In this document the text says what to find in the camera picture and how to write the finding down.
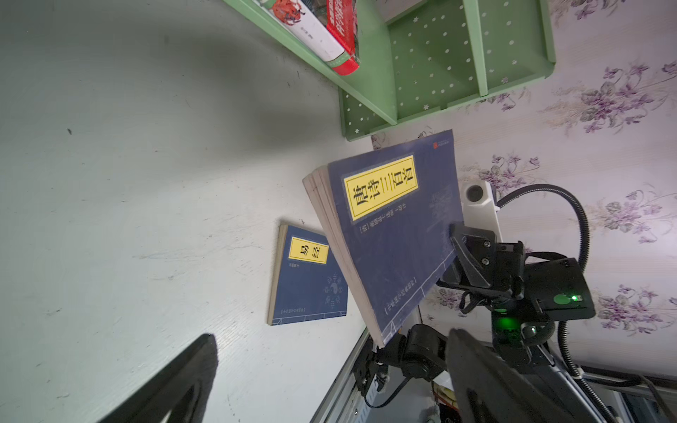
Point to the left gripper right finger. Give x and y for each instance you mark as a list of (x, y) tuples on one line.
[(488, 390)]

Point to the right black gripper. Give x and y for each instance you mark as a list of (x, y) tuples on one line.
[(527, 295)]

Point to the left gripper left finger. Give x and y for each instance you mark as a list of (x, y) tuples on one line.
[(177, 393)]

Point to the dark blue hardcover book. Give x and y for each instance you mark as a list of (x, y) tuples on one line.
[(387, 215)]

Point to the green red plant book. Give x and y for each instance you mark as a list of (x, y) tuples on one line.
[(327, 27)]

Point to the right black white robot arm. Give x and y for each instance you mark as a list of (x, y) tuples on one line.
[(528, 375)]

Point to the blue thin booklet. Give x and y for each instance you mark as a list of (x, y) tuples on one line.
[(307, 283)]

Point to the green wooden bookshelf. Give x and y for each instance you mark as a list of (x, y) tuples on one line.
[(422, 57)]

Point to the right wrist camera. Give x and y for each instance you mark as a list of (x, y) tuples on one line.
[(478, 206)]

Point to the aluminium mounting rail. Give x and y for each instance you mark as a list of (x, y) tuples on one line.
[(354, 386)]

